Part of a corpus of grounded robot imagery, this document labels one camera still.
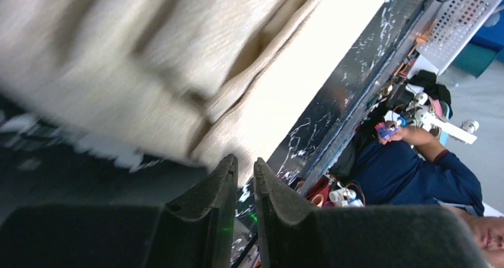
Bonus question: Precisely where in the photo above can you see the operator left hand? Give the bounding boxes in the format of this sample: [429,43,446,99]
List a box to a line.
[377,126,412,144]

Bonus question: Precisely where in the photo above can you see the operator forearm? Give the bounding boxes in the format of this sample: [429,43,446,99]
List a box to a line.
[402,126,448,163]

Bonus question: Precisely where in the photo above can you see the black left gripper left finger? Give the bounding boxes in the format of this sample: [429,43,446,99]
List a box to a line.
[1,155,238,267]

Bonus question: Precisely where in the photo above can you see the beige cloth napkin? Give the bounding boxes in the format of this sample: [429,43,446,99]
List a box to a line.
[1,0,387,185]

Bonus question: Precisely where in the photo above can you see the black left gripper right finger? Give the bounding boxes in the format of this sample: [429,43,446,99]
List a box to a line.
[254,159,486,267]

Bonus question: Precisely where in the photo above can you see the operator dark blue torso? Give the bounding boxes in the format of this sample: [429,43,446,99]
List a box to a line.
[351,140,484,216]

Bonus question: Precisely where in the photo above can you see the blue pink teleoperation handle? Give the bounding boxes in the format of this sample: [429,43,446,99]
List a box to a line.
[374,116,407,139]

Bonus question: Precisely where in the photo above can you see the white plastic basket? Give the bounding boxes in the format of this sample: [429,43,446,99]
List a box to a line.
[417,0,502,74]

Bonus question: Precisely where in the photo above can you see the operator face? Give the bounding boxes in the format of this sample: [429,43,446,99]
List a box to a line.
[470,217,503,267]

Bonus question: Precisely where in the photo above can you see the white teleoperation controller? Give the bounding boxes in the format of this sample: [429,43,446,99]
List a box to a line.
[401,92,479,144]

